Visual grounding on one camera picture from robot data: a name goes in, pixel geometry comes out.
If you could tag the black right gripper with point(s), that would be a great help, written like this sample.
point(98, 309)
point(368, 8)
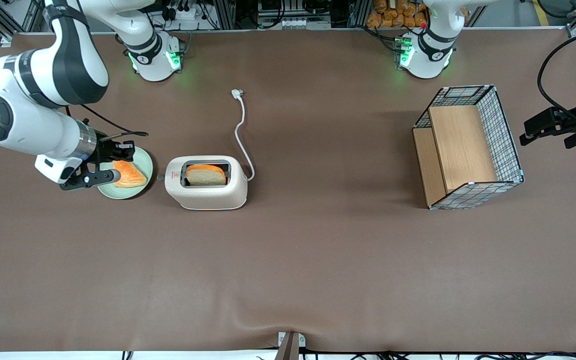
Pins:
point(104, 150)

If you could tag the white two-slot toaster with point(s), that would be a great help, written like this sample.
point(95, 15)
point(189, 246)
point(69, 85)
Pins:
point(208, 197)

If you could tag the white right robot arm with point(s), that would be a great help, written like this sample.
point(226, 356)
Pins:
point(33, 125)

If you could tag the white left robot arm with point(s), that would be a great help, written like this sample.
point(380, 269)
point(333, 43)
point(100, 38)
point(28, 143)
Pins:
point(425, 57)

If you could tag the pale green round plate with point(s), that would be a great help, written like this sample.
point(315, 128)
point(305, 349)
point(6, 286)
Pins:
point(143, 162)

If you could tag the orange triangular pastry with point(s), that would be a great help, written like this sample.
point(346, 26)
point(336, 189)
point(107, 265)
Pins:
point(130, 176)

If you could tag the bread slice with orange crust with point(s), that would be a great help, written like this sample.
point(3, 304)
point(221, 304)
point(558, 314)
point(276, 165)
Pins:
point(205, 176)

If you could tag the white power strip with plugs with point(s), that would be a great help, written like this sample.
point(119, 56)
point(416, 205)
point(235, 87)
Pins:
point(188, 14)

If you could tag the bag of orange bread rolls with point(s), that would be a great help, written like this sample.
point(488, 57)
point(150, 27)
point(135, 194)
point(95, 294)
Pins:
point(393, 15)

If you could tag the brown table mat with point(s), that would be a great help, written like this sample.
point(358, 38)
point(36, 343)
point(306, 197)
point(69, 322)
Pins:
point(318, 260)

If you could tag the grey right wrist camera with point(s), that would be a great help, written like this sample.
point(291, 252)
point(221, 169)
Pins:
point(93, 179)

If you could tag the aluminium frame post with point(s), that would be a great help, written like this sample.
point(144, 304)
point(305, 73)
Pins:
point(358, 12)
point(224, 12)

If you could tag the grey metal table bracket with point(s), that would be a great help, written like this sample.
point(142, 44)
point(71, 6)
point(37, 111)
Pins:
point(290, 347)

